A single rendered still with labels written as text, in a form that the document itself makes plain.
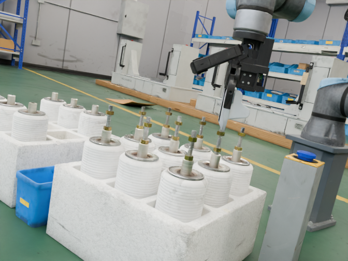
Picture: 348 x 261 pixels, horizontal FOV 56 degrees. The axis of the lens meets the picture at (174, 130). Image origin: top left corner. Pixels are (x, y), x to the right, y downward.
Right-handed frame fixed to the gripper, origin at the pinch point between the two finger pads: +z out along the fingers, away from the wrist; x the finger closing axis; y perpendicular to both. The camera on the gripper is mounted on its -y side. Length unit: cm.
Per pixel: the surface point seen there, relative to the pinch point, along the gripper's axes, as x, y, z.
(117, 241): -12.6, -16.4, 26.0
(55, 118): 47, -57, 16
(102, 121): 36, -36, 12
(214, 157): -1.1, 0.1, 7.7
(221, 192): -4.1, 3.1, 14.3
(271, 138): 218, 66, 31
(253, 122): 244, 53, 24
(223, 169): -1.9, 2.8, 9.8
